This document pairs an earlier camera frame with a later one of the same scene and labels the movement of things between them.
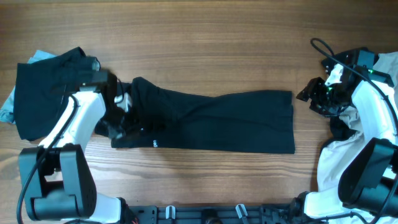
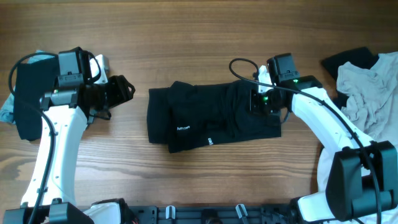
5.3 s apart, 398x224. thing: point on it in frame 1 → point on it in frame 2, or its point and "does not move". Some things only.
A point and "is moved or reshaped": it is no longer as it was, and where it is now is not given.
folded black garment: (41, 92) does not move
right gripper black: (312, 92) → (254, 107)
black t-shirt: (254, 121) is moved or reshaped
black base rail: (215, 214) does not move
